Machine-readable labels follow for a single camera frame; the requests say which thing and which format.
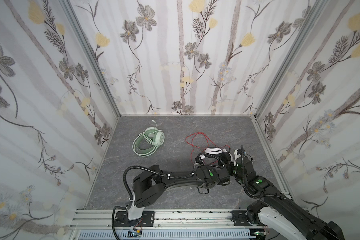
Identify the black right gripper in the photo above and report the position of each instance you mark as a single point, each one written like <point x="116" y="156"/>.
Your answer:
<point x="238" y="167"/>

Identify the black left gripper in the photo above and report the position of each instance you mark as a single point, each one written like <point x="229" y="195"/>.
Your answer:
<point x="225" y="173"/>

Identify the black white headphones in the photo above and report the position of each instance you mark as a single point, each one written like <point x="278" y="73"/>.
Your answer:
<point x="220" y="153"/>

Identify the green white headphones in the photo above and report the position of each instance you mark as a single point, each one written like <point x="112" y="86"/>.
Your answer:
<point x="152" y="136"/>

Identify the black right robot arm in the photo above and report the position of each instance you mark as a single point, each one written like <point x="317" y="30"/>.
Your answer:
<point x="273" y="209"/>

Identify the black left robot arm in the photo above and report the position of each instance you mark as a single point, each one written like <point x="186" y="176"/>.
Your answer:
<point x="146" y="185"/>

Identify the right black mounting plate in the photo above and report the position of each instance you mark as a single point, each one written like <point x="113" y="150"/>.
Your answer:
<point x="244" y="218"/>

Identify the black mounting plate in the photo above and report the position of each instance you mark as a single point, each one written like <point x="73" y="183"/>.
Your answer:
<point x="244" y="218"/>
<point x="147" y="218"/>

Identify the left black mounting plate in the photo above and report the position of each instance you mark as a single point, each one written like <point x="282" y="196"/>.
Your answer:
<point x="147" y="218"/>

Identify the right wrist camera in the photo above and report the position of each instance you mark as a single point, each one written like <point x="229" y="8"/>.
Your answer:
<point x="236" y="157"/>

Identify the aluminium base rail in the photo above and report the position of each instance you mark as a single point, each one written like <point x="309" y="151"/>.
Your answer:
<point x="162" y="220"/>

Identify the white slotted cable duct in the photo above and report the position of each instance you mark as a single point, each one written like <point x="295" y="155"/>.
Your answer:
<point x="175" y="234"/>

